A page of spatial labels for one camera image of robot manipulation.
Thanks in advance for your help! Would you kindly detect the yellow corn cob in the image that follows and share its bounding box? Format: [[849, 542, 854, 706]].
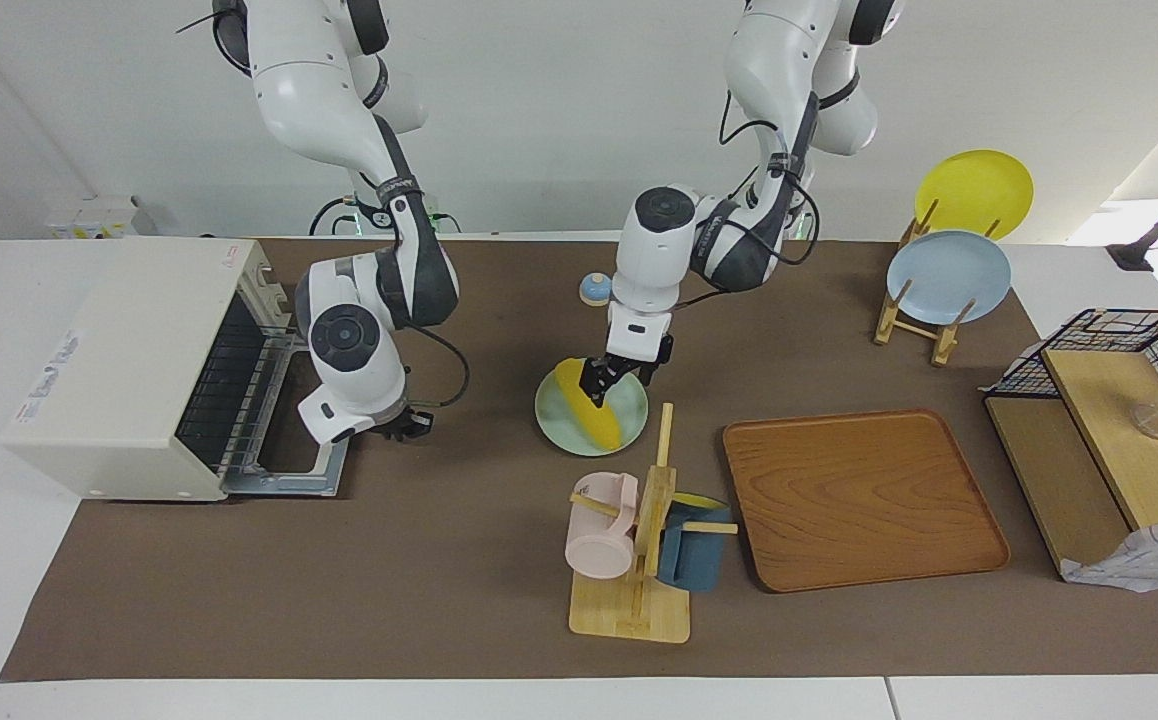
[[552, 358, 623, 451]]

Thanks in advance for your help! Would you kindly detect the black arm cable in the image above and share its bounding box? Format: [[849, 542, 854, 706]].
[[674, 90, 822, 306], [407, 322, 471, 409]]

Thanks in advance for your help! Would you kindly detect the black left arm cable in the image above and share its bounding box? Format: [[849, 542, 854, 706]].
[[674, 90, 822, 306]]

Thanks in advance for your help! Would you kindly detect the dark blue mug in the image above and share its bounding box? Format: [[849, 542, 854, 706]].
[[656, 492, 732, 592]]

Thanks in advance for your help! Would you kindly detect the wooden plate rack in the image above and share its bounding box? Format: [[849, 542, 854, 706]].
[[873, 200, 1002, 367]]

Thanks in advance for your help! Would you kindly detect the yellow plate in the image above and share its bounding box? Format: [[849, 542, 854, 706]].
[[914, 150, 1034, 242]]

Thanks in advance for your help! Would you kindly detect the pale green plate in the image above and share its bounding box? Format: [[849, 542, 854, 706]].
[[535, 358, 650, 457]]

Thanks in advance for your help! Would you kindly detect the white toaster oven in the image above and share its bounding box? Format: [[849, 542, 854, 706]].
[[1, 237, 292, 503]]

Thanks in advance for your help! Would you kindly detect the pink mug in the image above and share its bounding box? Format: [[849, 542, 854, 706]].
[[565, 472, 640, 580]]

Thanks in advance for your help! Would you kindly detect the wooden two-tier shelf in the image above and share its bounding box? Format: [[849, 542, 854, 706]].
[[984, 348, 1158, 581]]

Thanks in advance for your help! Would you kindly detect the brown table mat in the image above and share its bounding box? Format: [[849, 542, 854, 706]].
[[0, 237, 1158, 683]]

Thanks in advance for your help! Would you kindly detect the oven glass door with handle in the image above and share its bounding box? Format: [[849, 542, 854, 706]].
[[219, 335, 352, 498]]

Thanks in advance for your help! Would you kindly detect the oven wire rack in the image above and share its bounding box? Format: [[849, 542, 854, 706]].
[[179, 295, 275, 473]]

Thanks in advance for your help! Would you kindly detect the brown wooden tray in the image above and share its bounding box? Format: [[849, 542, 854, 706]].
[[722, 408, 1012, 594]]

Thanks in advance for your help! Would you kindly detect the black base cable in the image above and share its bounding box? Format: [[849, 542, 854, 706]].
[[309, 195, 360, 237]]

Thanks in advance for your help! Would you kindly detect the white power box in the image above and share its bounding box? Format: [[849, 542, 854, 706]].
[[44, 195, 156, 239]]

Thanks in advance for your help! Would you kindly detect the wooden mug tree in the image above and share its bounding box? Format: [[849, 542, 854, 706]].
[[568, 403, 740, 644]]

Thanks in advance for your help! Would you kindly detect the black wire basket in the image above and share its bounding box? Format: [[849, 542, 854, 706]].
[[986, 308, 1158, 461]]

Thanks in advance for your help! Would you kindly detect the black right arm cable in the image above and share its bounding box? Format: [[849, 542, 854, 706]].
[[407, 322, 471, 409]]

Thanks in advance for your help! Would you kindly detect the light blue plate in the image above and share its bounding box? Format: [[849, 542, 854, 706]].
[[886, 231, 1012, 326]]

